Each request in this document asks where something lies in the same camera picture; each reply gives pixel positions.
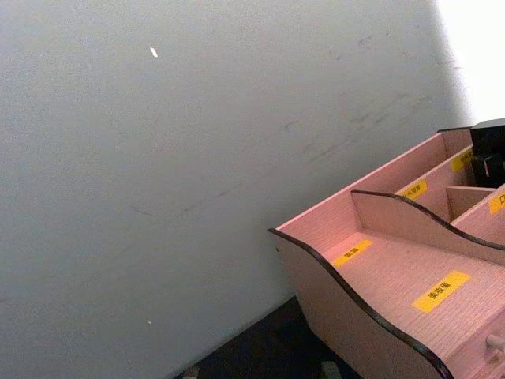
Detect black box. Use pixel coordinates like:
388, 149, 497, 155
469, 117, 505, 189

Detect black table cloth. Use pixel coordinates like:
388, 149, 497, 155
171, 295, 358, 379

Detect pale grey wall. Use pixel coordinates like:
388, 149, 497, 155
0, 0, 505, 379

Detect pink wooden desk organizer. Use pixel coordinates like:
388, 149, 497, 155
268, 125, 505, 379

